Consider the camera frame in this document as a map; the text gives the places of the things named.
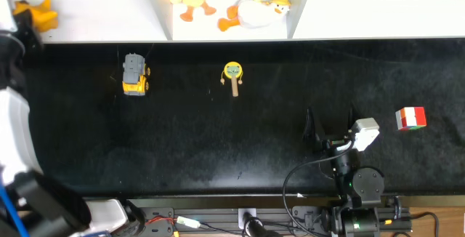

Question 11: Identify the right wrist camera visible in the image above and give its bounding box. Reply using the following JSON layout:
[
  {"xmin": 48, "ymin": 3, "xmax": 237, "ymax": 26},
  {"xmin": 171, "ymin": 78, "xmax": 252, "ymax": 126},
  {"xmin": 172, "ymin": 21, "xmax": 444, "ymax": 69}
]
[{"xmin": 349, "ymin": 117, "xmax": 381, "ymax": 153}]

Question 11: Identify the yellow rattle drum toy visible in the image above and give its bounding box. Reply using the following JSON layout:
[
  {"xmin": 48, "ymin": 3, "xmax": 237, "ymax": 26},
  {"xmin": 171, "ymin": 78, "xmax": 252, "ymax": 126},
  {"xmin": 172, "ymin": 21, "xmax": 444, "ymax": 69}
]
[{"xmin": 219, "ymin": 61, "xmax": 244, "ymax": 98}]

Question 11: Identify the yellow rubber duck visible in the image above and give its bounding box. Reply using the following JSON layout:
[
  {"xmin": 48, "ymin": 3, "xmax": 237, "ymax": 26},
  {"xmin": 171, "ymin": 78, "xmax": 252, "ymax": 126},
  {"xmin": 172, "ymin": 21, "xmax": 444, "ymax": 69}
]
[{"xmin": 12, "ymin": 0, "xmax": 60, "ymax": 33}]

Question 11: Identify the grey and yellow toy truck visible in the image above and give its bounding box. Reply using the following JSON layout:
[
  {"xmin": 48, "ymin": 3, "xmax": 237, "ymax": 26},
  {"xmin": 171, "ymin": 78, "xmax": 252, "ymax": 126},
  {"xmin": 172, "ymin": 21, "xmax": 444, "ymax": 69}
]
[{"xmin": 121, "ymin": 52, "xmax": 152, "ymax": 97}]

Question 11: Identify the mounting rail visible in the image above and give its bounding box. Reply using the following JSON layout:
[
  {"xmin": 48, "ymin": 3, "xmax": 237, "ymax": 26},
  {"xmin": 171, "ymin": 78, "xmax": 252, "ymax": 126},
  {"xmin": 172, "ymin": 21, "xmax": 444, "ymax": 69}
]
[{"xmin": 126, "ymin": 206, "xmax": 440, "ymax": 237}]

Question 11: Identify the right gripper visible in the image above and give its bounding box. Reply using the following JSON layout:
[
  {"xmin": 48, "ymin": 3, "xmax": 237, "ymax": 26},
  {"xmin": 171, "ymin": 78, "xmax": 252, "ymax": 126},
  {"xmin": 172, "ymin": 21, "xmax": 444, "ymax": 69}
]
[{"xmin": 302, "ymin": 102, "xmax": 361, "ymax": 153}]

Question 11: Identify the white plush duck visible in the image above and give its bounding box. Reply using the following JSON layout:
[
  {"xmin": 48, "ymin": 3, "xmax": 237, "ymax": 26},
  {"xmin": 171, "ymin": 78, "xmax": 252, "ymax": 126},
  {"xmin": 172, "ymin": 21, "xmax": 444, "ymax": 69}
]
[{"xmin": 217, "ymin": 0, "xmax": 292, "ymax": 33}]

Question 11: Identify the blue cable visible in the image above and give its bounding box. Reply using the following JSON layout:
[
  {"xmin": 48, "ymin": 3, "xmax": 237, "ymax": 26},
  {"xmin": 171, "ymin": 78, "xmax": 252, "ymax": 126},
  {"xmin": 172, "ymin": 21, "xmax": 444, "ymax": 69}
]
[{"xmin": 0, "ymin": 184, "xmax": 31, "ymax": 237}]

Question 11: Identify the many-coloured puzzle cube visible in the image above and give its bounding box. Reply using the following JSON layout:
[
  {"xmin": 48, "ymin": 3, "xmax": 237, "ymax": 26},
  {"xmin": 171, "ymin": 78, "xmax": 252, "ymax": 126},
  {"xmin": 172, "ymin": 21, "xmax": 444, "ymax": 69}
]
[{"xmin": 395, "ymin": 106, "xmax": 428, "ymax": 132}]

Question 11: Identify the white shelf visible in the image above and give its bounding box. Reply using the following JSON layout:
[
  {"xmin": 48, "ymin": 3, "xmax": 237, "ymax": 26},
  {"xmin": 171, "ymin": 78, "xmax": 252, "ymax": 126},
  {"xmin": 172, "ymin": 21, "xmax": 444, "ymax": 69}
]
[{"xmin": 0, "ymin": 0, "xmax": 465, "ymax": 44}]

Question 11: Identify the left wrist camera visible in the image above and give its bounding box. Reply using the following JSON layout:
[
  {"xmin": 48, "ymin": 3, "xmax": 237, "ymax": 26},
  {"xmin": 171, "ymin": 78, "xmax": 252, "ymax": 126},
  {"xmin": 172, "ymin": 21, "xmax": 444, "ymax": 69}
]
[{"xmin": 0, "ymin": 0, "xmax": 18, "ymax": 33}]

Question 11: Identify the black cable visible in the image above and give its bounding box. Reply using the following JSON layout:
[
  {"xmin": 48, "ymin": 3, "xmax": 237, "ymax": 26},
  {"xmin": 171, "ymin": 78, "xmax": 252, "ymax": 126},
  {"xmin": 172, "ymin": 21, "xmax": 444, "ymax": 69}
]
[{"xmin": 282, "ymin": 138, "xmax": 357, "ymax": 237}]

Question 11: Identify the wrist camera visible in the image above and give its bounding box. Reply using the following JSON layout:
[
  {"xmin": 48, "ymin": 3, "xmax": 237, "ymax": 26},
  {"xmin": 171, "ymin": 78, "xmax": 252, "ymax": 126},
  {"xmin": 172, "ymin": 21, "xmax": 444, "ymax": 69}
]
[
  {"xmin": 0, "ymin": 0, "xmax": 18, "ymax": 33},
  {"xmin": 349, "ymin": 117, "xmax": 381, "ymax": 153}
]

